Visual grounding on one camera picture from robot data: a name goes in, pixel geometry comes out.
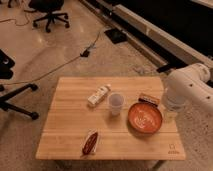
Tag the orange ceramic bowl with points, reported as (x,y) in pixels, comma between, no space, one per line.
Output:
(145,118)

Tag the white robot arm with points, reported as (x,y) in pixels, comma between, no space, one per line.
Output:
(188,84)

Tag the translucent plastic cup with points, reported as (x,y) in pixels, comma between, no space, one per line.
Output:
(115,102)

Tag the wooden table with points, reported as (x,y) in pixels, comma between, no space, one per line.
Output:
(70,120)

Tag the orange small box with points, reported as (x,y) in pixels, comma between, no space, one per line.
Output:
(148,98)

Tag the black floor plate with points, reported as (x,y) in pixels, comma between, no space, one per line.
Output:
(116,36)

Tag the red snack packet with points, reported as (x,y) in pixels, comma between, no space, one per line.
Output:
(90,143)

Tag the black office chair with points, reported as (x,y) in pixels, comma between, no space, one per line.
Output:
(51,9)

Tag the black chair base left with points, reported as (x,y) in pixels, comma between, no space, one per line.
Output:
(6,63)

